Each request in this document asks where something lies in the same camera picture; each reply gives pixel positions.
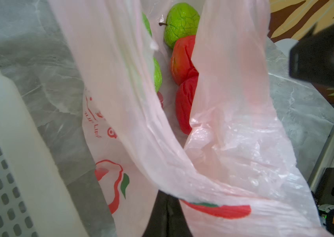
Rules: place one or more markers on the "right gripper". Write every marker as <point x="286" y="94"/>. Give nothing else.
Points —
<point x="312" y="58"/>

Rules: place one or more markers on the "green apple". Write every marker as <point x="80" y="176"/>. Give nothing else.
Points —
<point x="158" y="77"/>
<point x="182" y="21"/>

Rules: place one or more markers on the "red apple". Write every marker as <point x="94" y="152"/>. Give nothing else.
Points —
<point x="181" y="66"/>
<point x="184" y="101"/>

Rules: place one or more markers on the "white perforated plastic basket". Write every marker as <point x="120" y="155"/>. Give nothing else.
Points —
<point x="34" y="201"/>

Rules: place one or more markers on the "pink apple-print plastic bag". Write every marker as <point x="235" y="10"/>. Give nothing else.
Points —
<point x="236" y="174"/>

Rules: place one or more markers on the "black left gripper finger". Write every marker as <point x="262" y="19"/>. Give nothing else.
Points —
<point x="167" y="218"/>

